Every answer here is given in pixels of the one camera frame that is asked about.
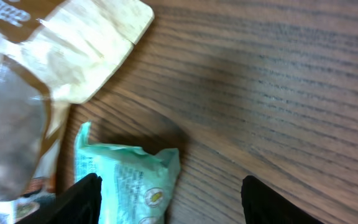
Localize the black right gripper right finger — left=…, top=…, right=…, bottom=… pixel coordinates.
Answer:
left=241, top=175, right=323, bottom=224

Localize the beige Pantree snack pouch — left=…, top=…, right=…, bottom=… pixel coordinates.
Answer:
left=0, top=0, right=155, bottom=224

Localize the teal snack packet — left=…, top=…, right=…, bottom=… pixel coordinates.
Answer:
left=74, top=122, right=181, bottom=224

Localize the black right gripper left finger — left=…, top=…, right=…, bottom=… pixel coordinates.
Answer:
left=18, top=173, right=102, bottom=224

